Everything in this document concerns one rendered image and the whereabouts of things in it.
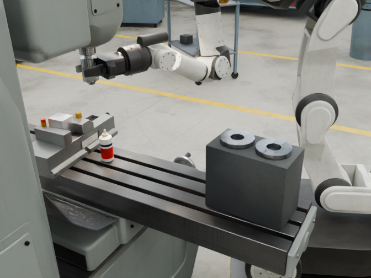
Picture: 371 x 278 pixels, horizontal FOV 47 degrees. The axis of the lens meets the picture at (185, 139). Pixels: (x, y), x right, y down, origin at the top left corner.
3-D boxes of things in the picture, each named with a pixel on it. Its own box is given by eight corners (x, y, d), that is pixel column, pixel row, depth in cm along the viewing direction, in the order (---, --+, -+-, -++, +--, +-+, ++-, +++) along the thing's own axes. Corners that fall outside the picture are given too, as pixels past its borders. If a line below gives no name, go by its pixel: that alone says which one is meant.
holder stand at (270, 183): (226, 184, 126) (228, 123, 117) (297, 208, 115) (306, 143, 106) (205, 204, 117) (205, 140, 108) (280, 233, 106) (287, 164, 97)
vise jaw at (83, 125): (65, 121, 150) (64, 111, 148) (94, 128, 145) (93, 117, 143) (54, 128, 146) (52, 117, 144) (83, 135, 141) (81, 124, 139)
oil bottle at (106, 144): (106, 155, 143) (103, 125, 138) (116, 158, 141) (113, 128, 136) (99, 160, 140) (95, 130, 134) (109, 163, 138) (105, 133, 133)
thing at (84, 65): (86, 83, 121) (83, 63, 119) (80, 79, 125) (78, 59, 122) (101, 80, 124) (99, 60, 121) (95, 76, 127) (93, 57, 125)
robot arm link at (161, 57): (127, 67, 136) (157, 59, 142) (145, 80, 129) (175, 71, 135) (126, 32, 130) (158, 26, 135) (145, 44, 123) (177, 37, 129)
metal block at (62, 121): (61, 128, 144) (58, 112, 141) (75, 131, 142) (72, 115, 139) (50, 134, 140) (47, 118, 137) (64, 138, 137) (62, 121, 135)
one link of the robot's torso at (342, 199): (361, 188, 175) (367, 160, 169) (375, 218, 158) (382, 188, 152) (311, 186, 178) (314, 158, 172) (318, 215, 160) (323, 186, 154)
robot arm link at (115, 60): (88, 47, 127) (123, 40, 133) (92, 78, 131) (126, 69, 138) (107, 56, 118) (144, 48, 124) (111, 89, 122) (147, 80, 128)
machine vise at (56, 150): (86, 125, 163) (83, 99, 158) (118, 133, 157) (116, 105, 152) (17, 168, 136) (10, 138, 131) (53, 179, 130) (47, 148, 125)
